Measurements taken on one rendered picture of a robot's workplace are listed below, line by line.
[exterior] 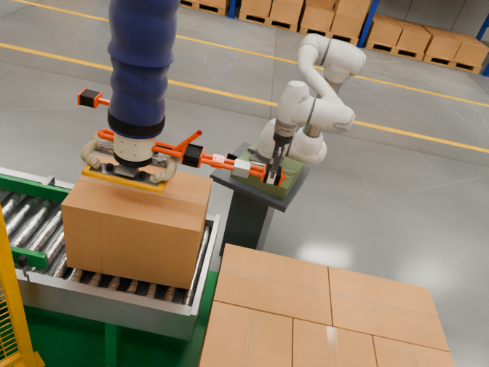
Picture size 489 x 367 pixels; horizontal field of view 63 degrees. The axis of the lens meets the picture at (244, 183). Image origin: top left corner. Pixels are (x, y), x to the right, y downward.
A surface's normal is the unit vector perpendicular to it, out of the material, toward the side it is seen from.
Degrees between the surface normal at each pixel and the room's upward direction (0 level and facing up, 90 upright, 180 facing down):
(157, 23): 76
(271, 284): 0
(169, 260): 90
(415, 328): 0
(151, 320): 90
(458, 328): 0
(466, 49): 90
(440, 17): 90
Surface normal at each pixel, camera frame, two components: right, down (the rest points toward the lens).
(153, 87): 0.70, 0.26
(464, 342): 0.19, -0.79
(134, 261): -0.07, 0.59
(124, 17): -0.35, 0.26
